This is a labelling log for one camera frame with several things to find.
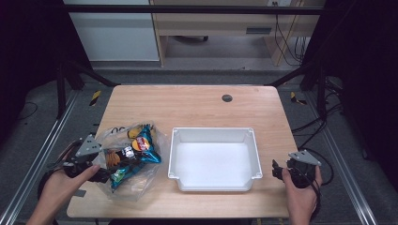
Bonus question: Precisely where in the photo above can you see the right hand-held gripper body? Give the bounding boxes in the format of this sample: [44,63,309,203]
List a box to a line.
[281,149,322,189]

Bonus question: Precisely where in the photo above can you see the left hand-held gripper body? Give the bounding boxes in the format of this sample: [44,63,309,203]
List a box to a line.
[62,133,103,179]

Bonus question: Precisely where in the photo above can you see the clear plastic bag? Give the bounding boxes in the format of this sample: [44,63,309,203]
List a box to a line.
[93,121,171,202]

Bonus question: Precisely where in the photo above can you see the person's right hand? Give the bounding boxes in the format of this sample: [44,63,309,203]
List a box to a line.
[282,165,324,218]

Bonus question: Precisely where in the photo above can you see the person's left hand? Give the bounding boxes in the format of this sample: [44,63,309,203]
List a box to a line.
[38,164,101,218]

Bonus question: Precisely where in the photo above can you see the orange snack packet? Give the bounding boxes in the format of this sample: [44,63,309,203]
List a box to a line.
[104,149,122,169]

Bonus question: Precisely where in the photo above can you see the teal snack packet green label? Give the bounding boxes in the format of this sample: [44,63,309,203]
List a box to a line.
[109,162,147,191]

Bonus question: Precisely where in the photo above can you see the black silver snack packet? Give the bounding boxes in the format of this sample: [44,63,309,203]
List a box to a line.
[120,144,141,164]

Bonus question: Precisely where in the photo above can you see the yellow black tape strip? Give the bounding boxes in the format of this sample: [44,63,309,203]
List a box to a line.
[89,89,102,107]
[289,91,308,106]

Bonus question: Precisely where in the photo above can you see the blue chips packet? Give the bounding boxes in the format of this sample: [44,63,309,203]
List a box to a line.
[133,124,163,165]

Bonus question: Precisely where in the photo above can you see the white plastic bin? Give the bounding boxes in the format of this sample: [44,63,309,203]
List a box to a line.
[167,127,264,192]

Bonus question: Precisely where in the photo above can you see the black metal stand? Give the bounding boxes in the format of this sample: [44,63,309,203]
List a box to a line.
[268,58,329,120]
[55,59,119,120]

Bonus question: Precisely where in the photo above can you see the white cabinet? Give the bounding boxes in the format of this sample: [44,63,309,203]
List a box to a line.
[62,0,161,63]

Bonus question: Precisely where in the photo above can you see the black curtain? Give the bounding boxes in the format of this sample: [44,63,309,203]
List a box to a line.
[0,0,93,148]
[301,0,398,191]

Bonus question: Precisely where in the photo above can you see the light wooden desk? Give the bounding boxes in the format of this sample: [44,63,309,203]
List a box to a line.
[149,0,327,68]

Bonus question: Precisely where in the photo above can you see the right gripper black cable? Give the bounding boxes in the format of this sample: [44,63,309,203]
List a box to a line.
[298,145,335,221]

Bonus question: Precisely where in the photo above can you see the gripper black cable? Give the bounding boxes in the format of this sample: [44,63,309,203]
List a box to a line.
[37,140,83,201]
[298,145,335,221]

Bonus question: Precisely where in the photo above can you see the aluminium floor rail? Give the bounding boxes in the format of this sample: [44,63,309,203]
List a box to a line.
[0,89,80,225]
[303,91,380,225]

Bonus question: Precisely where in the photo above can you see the black floor cables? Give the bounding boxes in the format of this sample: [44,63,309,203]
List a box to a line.
[291,76,345,150]

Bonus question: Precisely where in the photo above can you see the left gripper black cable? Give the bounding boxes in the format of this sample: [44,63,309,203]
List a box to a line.
[37,140,83,201]

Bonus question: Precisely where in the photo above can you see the black cables under desk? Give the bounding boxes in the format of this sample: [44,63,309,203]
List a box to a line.
[272,1,311,68]

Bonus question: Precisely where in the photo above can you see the black horizontal frame bar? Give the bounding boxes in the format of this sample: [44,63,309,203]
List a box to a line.
[64,4,324,16]

